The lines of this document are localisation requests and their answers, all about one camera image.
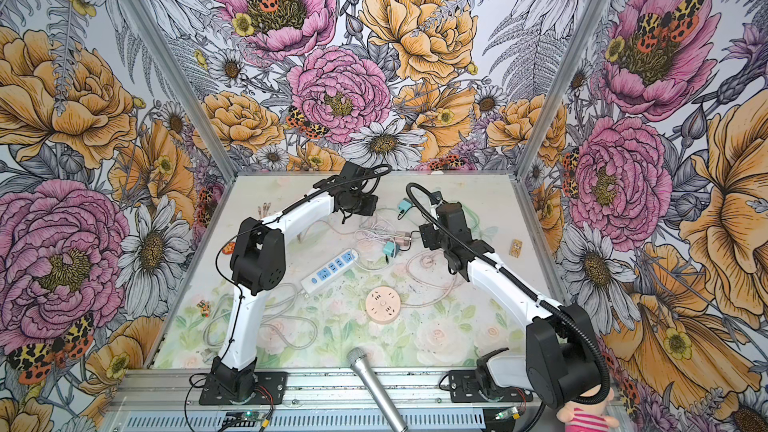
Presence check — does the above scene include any small yellow tag card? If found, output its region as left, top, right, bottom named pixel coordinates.
left=509, top=239, right=523, bottom=258

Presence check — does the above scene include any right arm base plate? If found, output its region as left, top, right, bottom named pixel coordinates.
left=439, top=369, right=534, bottom=404

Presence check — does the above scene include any pink hub cable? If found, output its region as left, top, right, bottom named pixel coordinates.
left=400, top=248, right=468, bottom=310

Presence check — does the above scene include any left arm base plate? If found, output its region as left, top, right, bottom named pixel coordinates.
left=199, top=371, right=288, bottom=406

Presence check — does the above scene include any white cable bundle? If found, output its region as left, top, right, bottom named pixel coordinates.
left=357, top=209, right=402, bottom=253

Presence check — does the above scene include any white blue power strip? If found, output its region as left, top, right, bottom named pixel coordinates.
left=300, top=249, right=359, bottom=295

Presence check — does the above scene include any teal plug adapter centre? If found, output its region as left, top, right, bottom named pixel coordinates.
left=382, top=241, right=400, bottom=259

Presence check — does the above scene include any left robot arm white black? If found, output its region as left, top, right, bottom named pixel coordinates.
left=208, top=162, right=392, bottom=403

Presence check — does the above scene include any teal plug adapter back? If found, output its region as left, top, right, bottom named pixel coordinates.
left=397, top=198, right=414, bottom=220

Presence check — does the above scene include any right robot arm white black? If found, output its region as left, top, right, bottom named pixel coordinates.
left=405, top=182, right=611, bottom=410

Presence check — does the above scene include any red star badge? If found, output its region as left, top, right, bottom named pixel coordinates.
left=221, top=242, right=235, bottom=255

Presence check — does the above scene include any teal plug adapter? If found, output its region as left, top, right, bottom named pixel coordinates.
left=382, top=241, right=400, bottom=259
left=397, top=198, right=414, bottom=220

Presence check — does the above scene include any round pink socket hub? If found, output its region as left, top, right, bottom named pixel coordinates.
left=365, top=286, right=402, bottom=325

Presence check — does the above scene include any silver microphone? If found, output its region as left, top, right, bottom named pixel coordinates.
left=347, top=347, right=408, bottom=432

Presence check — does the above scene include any small green circuit board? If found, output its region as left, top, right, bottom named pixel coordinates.
left=219, top=411, right=273, bottom=431

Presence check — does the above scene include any white power strip cable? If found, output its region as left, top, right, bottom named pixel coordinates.
left=202, top=283, right=320, bottom=351

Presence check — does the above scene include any plush doll striped shirt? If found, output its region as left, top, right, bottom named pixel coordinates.
left=556, top=388, right=620, bottom=432

